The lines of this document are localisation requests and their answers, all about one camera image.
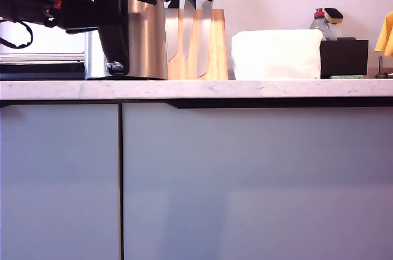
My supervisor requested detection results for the stainless steel electric kettle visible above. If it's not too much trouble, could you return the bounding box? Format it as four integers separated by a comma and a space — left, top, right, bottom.
85, 0, 169, 81

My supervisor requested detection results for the black round kettle base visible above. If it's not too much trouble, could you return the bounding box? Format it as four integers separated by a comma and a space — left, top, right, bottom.
85, 75, 169, 82

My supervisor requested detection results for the black electric grill metal bar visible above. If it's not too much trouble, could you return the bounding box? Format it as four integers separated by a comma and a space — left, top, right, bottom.
0, 51, 86, 82

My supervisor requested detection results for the wooden knife block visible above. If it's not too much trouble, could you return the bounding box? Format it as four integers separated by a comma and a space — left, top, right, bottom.
165, 8, 229, 81

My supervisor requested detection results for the white paper towel pack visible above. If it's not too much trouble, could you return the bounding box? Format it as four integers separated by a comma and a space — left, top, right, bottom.
230, 28, 324, 80

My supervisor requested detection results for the narrow grey cabinet door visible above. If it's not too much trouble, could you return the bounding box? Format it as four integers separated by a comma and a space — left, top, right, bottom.
0, 102, 119, 260

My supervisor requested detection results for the clear bottle red cap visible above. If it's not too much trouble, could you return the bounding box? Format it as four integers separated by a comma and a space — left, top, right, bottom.
309, 7, 338, 41

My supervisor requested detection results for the black yellow sponge brush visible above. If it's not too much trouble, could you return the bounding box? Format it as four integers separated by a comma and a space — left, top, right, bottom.
324, 7, 344, 26

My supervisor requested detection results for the black rectangular box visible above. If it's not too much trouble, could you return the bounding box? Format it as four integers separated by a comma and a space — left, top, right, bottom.
319, 37, 369, 79

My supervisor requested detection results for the wide grey cabinet door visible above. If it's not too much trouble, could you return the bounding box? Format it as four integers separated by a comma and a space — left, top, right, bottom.
122, 102, 393, 260

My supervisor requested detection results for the yellow cloth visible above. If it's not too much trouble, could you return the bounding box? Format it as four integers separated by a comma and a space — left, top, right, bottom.
374, 10, 393, 57

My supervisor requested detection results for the metal rod stand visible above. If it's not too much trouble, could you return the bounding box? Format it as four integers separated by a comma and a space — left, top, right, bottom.
375, 55, 393, 79

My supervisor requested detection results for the wide blade black handle knife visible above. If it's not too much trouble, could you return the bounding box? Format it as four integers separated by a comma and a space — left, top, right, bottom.
165, 0, 182, 62

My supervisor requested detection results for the carving knife curved black handle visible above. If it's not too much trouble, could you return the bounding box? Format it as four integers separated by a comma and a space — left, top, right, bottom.
183, 0, 203, 61

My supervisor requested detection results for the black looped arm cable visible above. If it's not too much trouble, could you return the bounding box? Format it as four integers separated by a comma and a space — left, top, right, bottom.
0, 19, 34, 49

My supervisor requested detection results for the serrated bread knife black handle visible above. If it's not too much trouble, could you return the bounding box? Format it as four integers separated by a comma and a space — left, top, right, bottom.
196, 0, 219, 77

